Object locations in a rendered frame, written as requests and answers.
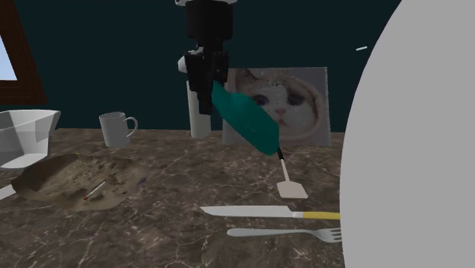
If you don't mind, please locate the white mug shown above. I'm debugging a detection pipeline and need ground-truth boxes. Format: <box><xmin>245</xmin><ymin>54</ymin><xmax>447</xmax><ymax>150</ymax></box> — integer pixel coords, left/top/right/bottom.
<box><xmin>98</xmin><ymin>111</ymin><xmax>139</xmax><ymax>149</ymax></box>

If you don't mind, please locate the white pen with red tip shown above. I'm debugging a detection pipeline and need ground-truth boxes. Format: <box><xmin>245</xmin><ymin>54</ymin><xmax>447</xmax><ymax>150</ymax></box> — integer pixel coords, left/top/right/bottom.
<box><xmin>82</xmin><ymin>180</ymin><xmax>107</xmax><ymax>202</ymax></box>

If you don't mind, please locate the white flat object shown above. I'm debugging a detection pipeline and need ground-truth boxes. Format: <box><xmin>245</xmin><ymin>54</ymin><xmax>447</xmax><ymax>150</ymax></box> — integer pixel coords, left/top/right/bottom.
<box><xmin>0</xmin><ymin>183</ymin><xmax>17</xmax><ymax>202</ymax></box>

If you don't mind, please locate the knife with yellow handle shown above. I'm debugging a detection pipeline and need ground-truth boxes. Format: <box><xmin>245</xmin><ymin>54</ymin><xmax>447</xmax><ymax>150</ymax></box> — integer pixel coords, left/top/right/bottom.
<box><xmin>200</xmin><ymin>205</ymin><xmax>341</xmax><ymax>221</ymax></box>

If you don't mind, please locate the white angular container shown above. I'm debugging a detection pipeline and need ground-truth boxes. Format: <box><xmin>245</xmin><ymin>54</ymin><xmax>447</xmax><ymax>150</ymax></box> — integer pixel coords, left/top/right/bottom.
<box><xmin>0</xmin><ymin>109</ymin><xmax>62</xmax><ymax>171</ymax></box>

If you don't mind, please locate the cat picture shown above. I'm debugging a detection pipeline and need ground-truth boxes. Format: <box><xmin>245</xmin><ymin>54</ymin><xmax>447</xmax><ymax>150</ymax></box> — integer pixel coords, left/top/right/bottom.
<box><xmin>222</xmin><ymin>67</ymin><xmax>332</xmax><ymax>148</ymax></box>

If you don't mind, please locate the white spatula with black handle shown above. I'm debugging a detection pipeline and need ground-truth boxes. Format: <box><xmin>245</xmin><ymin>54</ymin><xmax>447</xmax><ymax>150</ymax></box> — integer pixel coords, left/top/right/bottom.
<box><xmin>276</xmin><ymin>147</ymin><xmax>309</xmax><ymax>199</ymax></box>

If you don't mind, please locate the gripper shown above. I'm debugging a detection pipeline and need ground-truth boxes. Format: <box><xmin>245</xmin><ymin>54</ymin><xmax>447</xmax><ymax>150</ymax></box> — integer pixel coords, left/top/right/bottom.
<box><xmin>183</xmin><ymin>0</ymin><xmax>235</xmax><ymax>116</ymax></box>

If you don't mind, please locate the window with brown frame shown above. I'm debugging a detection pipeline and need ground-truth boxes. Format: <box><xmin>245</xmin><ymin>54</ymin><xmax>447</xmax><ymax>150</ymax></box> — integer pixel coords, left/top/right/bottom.
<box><xmin>0</xmin><ymin>0</ymin><xmax>48</xmax><ymax>106</ymax></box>

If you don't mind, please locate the tall white cylinder bottle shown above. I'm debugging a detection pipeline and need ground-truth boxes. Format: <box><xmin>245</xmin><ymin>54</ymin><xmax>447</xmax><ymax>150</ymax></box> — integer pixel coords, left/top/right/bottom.
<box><xmin>177</xmin><ymin>54</ymin><xmax>213</xmax><ymax>139</ymax></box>

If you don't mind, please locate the brown rough dish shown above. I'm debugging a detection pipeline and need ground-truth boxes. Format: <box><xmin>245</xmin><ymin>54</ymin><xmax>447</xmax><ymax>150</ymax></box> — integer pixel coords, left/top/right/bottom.
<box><xmin>10</xmin><ymin>152</ymin><xmax>151</xmax><ymax>212</ymax></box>

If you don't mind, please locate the silver fork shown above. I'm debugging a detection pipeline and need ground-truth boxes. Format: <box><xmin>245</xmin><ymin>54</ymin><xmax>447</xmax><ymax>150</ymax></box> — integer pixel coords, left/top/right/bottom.
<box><xmin>226</xmin><ymin>227</ymin><xmax>343</xmax><ymax>244</ymax></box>

